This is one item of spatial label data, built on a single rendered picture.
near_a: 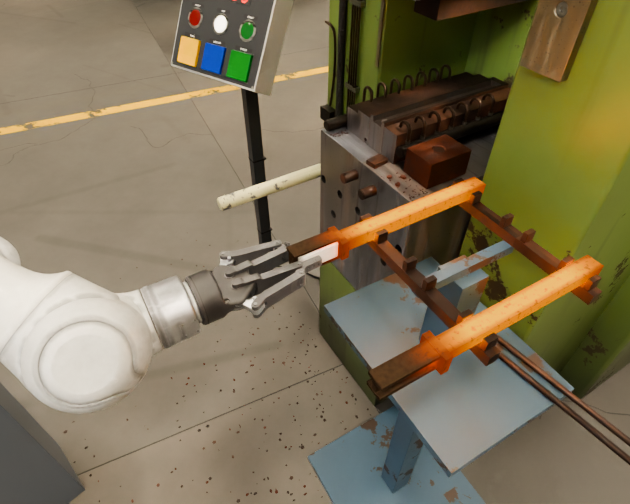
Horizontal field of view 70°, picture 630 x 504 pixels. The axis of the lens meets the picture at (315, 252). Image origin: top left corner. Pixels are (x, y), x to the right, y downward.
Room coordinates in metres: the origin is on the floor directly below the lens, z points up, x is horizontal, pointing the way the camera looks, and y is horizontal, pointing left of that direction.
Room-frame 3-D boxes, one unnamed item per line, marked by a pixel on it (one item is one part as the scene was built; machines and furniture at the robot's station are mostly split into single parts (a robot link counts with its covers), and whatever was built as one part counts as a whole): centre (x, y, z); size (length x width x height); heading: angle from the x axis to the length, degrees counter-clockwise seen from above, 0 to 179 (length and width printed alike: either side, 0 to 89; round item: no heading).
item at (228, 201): (1.26, 0.12, 0.62); 0.44 x 0.05 x 0.05; 121
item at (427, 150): (0.89, -0.28, 0.95); 0.12 x 0.09 x 0.07; 121
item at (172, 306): (0.40, 0.20, 1.02); 0.09 x 0.06 x 0.09; 31
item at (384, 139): (1.12, -0.32, 0.96); 0.42 x 0.20 x 0.09; 121
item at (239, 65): (1.29, 0.21, 1.01); 0.07 x 0.05 x 0.07; 56
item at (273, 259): (0.48, 0.09, 1.02); 0.11 x 0.01 x 0.04; 126
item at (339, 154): (1.08, -0.35, 0.69); 0.56 x 0.38 x 0.45; 121
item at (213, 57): (1.35, 0.30, 1.01); 0.07 x 0.05 x 0.07; 56
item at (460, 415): (0.52, -0.25, 0.75); 0.40 x 0.30 x 0.02; 30
